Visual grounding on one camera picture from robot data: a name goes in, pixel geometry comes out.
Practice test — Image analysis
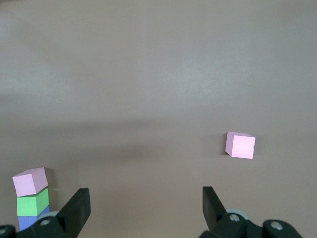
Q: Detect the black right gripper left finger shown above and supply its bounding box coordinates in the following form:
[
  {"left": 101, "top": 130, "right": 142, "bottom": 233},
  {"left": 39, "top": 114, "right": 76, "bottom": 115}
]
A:
[{"left": 0, "top": 188, "right": 91, "bottom": 238}]

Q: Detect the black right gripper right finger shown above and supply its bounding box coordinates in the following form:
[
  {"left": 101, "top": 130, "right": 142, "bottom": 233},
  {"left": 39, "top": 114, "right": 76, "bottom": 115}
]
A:
[{"left": 198, "top": 186, "right": 304, "bottom": 238}]

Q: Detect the light pink foam block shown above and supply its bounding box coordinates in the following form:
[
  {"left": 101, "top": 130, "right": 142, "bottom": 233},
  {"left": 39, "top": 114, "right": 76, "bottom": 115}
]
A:
[
  {"left": 12, "top": 167, "right": 49, "bottom": 196},
  {"left": 224, "top": 131, "right": 256, "bottom": 159}
]

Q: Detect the purple foam block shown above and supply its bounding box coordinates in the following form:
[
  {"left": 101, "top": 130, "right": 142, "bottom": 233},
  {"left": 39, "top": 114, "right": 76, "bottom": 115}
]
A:
[{"left": 17, "top": 207, "right": 52, "bottom": 233}]

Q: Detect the green foam block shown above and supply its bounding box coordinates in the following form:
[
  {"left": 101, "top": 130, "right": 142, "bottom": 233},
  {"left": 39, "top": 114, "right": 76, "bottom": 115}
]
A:
[{"left": 16, "top": 187, "right": 50, "bottom": 217}]

